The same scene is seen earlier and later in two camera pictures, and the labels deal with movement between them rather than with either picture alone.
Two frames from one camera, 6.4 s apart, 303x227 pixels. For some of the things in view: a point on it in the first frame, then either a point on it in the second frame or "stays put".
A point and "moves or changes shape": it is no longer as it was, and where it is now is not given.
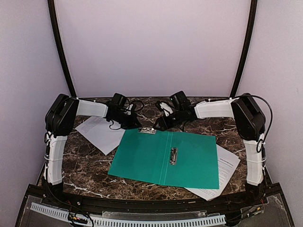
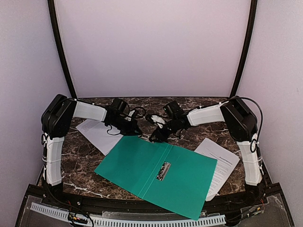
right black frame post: (249, 36) stays put
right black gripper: (169, 120) to (162, 132)
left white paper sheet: (97, 130) stays put
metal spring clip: (173, 156) to (163, 170)
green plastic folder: (146, 157) moves or changes shape
